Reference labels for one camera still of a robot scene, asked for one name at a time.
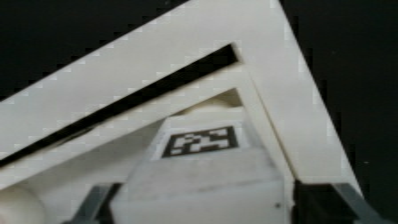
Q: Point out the white U-shaped fence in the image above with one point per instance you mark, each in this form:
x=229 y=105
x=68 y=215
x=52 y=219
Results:
x=217 y=46

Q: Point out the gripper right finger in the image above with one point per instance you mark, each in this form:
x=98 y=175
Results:
x=329 y=204

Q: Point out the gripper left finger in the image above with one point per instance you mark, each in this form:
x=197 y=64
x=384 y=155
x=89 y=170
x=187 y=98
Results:
x=93 y=213

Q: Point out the white square table top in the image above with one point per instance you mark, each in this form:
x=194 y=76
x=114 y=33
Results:
x=45 y=182

